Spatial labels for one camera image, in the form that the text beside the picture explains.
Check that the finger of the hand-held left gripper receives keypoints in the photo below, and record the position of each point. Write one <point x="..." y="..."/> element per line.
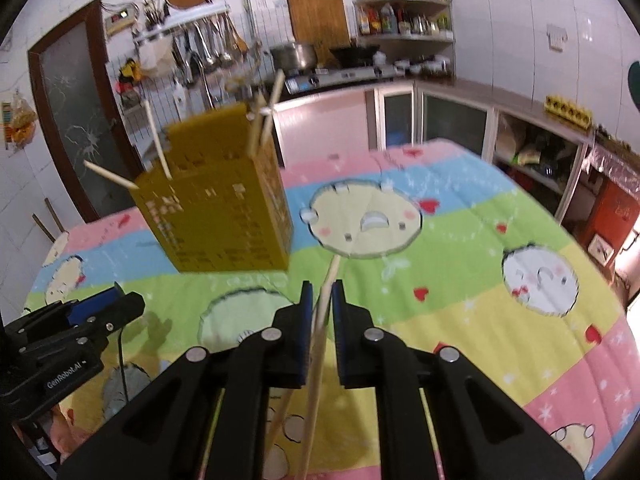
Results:
<point x="120" y="312"/>
<point x="95" y="302"/>

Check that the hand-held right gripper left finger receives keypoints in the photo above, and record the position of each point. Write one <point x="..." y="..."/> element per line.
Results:
<point x="301" y="340"/>

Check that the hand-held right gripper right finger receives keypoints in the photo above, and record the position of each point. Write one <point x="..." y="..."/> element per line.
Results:
<point x="341" y="340"/>

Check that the yellow perforated utensil holder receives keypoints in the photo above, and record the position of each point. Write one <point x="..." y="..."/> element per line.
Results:
<point x="215" y="210"/>

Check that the leaning wooden sticks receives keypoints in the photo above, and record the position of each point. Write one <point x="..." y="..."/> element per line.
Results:
<point x="50" y="220"/>

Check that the cartoon printed blanket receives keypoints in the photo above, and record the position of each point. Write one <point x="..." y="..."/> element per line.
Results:
<point x="450" y="285"/>

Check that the brown frosted glass door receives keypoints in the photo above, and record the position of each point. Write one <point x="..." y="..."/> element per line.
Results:
<point x="80" y="110"/>

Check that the yellow hanging plastic bag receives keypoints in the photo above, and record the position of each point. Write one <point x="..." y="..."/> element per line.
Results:
<point x="20" y="120"/>

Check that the white soap dispenser bottle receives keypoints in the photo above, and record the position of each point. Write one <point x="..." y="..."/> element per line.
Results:
<point x="180" y="97"/>

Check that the colourful hanging bags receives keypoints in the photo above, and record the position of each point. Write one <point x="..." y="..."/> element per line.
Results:
<point x="130" y="75"/>

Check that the kitchen counter cabinet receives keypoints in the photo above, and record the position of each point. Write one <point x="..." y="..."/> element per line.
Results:
<point x="450" y="125"/>

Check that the metal faucet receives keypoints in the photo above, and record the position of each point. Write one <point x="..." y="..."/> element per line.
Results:
<point x="202" y="80"/>

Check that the white hanging cloth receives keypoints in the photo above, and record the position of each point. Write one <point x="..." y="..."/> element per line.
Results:
<point x="155" y="55"/>

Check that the gas stove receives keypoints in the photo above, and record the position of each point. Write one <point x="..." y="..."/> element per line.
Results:
<point x="345" y="77"/>

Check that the row of hanging ladles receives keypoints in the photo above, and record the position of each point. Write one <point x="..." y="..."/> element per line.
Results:
<point x="210" y="45"/>

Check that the white thermostat box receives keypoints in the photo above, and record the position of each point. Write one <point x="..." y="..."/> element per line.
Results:
<point x="120" y="21"/>

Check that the steel pot with lid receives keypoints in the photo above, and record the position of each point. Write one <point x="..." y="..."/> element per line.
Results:
<point x="295" y="56"/>

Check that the group of small bowls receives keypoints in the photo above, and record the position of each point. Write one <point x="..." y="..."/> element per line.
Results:
<point x="425" y="67"/>

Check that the black wok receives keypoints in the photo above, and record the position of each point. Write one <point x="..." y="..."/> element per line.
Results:
<point x="355" y="54"/>

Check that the metal cup of knives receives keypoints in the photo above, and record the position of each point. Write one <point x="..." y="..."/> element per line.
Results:
<point x="155" y="15"/>

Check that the red cabinet with plastic cover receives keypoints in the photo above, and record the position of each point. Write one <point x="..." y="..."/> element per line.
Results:
<point x="612" y="210"/>

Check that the metal corner shelf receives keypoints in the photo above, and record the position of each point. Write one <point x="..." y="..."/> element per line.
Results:
<point x="405" y="37"/>

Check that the rectangular wooden cutting board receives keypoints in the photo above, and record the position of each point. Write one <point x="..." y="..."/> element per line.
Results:
<point x="317" y="20"/>

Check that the cooking oil bottle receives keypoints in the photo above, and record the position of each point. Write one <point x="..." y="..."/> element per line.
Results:
<point x="388" y="20"/>

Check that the yellow egg carton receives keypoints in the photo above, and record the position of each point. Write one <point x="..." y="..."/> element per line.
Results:
<point x="567" y="109"/>

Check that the metal wall rack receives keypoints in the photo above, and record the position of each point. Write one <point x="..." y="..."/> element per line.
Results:
<point x="190" y="17"/>

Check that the white wall socket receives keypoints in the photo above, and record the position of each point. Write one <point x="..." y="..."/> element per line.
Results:
<point x="556" y="37"/>

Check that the round green wall board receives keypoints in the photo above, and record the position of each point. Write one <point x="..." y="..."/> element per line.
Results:
<point x="635" y="77"/>

